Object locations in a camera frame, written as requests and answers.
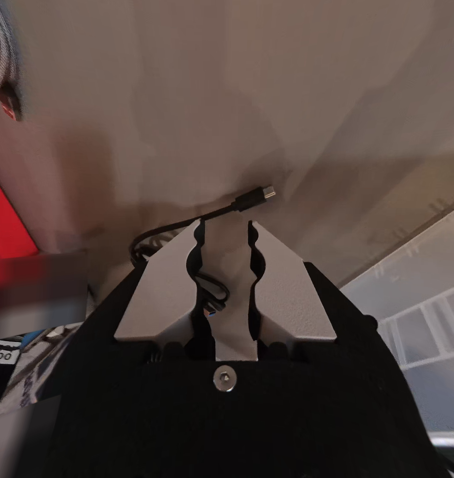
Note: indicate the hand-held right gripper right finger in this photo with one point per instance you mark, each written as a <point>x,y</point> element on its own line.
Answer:
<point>294,298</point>

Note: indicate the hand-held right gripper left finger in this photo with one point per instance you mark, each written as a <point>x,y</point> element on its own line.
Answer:
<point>163,295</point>

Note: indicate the clear plastic storage bin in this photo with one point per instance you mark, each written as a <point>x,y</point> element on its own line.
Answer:
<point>417,317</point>

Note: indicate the stacked red plastic bins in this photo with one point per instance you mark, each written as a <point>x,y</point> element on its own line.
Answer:
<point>6,224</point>

